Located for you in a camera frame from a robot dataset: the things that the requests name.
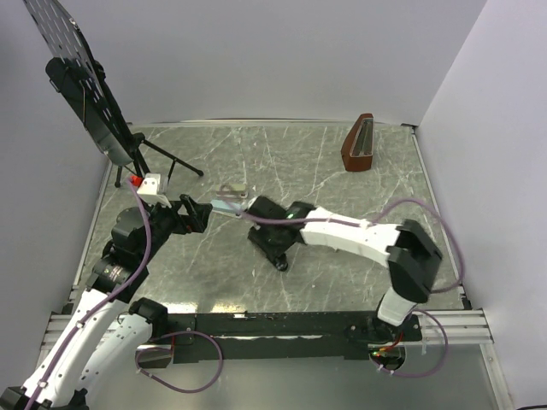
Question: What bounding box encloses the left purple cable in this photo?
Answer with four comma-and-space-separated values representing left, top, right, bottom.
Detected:
23, 177, 151, 410

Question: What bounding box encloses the black perforated panel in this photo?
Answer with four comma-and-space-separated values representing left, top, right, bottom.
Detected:
24, 1, 133, 166

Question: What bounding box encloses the black tripod stand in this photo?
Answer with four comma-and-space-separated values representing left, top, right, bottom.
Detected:
115, 132, 204, 188

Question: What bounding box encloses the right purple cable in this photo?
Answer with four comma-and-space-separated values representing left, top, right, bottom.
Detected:
220, 184, 467, 294

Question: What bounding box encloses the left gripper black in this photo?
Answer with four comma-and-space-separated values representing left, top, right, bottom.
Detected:
139, 193, 211, 262

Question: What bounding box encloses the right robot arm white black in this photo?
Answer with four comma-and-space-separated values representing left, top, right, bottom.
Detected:
242, 196, 443, 340

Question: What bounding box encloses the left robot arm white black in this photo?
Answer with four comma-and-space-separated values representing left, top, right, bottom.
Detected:
1, 194, 213, 409

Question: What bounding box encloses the purple cable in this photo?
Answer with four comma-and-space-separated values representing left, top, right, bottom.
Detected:
220, 184, 467, 294
23, 177, 151, 410

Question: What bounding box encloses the aluminium rail frame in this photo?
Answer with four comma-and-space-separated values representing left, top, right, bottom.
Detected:
39, 311, 494, 352

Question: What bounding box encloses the blue stapler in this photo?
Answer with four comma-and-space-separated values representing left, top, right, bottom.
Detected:
210, 199, 244, 218

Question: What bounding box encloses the beige stapler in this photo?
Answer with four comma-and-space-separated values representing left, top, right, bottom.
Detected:
215, 184, 248, 199

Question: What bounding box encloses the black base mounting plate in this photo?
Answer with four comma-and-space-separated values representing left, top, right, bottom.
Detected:
141, 311, 422, 364

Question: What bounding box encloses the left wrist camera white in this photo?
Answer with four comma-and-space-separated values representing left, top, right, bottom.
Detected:
128, 173, 171, 208

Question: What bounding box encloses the brown wooden metronome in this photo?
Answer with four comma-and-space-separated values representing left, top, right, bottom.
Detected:
340, 113, 374, 173

